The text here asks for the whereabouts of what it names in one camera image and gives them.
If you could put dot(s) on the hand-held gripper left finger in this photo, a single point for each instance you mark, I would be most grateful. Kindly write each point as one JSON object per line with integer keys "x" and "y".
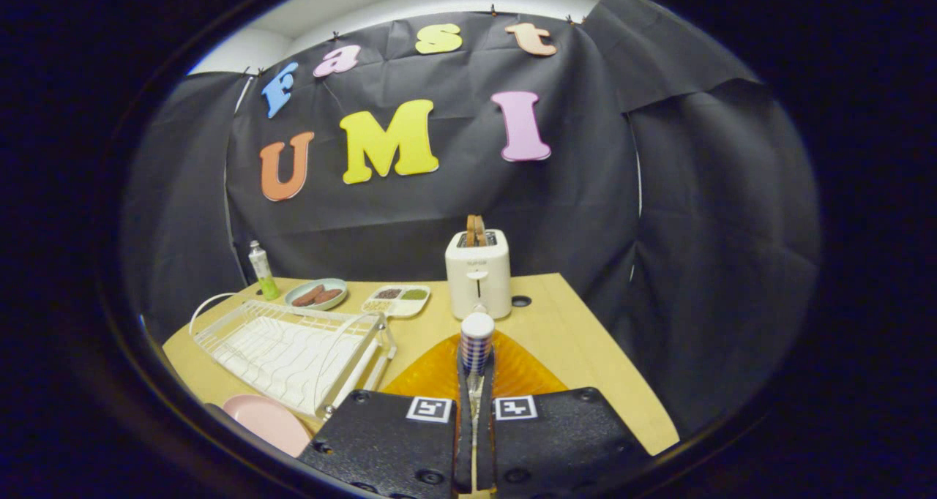
{"x": 388, "y": 448}

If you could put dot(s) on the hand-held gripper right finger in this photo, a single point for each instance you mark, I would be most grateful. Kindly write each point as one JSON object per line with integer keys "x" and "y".
{"x": 564, "y": 440}

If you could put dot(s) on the pink plate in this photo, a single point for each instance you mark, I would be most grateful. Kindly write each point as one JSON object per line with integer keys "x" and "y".
{"x": 263, "y": 418}

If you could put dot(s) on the pale green oval plate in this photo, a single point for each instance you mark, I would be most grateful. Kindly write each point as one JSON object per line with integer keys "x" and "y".
{"x": 307, "y": 284}

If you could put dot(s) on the white divided tray with beans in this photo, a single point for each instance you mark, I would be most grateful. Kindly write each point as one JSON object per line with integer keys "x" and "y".
{"x": 399, "y": 303}

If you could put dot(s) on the black round table grommet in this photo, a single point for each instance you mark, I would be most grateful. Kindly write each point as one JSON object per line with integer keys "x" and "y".
{"x": 521, "y": 301}

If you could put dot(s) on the brown sausage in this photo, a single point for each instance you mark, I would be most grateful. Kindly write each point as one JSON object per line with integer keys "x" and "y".
{"x": 307, "y": 296}
{"x": 328, "y": 295}

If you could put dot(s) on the white toaster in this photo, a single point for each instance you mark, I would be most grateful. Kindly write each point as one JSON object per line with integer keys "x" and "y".
{"x": 476, "y": 279}

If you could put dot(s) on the clear bottle with green liquid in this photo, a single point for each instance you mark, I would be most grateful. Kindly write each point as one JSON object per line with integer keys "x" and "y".
{"x": 262, "y": 272}

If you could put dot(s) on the brown toast slice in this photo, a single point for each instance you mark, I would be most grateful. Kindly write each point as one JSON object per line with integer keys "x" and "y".
{"x": 471, "y": 230}
{"x": 482, "y": 230}

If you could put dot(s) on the black backdrop cloth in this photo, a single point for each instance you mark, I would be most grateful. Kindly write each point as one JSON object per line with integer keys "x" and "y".
{"x": 659, "y": 228}

